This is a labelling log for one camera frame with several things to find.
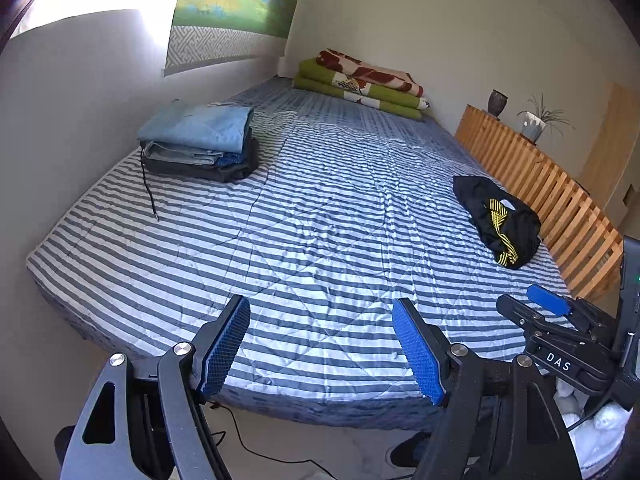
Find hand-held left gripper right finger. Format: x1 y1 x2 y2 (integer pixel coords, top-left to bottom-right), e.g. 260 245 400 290
391 297 583 480

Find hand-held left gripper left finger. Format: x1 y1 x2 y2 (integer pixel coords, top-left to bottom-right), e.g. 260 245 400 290
59 294 252 480

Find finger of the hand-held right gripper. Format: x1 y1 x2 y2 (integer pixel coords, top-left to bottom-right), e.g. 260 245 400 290
496 293 552 334
528 283 574 317

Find light blue jeans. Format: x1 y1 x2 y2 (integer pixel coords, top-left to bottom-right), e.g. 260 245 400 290
142 141 226 167

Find light blue denim shirt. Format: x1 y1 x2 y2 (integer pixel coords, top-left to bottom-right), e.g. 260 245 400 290
137 99 255 155

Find black garment with yellow stripes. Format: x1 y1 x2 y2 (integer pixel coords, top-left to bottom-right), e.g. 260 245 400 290
452 175 542 271

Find person's black shoe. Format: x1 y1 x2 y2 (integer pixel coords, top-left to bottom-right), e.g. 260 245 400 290
387 432 432 469

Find blue white striped bed quilt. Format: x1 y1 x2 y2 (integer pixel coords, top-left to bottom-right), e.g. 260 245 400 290
26 76 573 433

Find wooden door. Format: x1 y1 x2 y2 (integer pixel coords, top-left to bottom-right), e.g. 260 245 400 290
577 81 640 221

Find potted plant in white pot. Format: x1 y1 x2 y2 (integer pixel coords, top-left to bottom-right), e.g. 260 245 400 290
517 92 576 145

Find folded black garment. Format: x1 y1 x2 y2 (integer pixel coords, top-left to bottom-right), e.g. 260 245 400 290
141 137 261 184

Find folded blue garment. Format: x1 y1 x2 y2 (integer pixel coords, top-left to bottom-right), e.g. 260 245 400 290
215 147 252 167

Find dark ceramic vase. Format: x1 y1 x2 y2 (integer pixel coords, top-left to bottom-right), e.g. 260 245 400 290
487 89 509 119

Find red floral folded blanket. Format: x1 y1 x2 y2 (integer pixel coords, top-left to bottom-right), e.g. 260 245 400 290
316 49 426 99

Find black floor cable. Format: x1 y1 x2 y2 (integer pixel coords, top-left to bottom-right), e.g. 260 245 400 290
207 402 351 478

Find wooden slatted rail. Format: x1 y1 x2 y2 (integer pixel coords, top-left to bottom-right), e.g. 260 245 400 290
454 104 626 303

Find black cord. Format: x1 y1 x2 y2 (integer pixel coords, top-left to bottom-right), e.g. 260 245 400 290
141 150 162 224

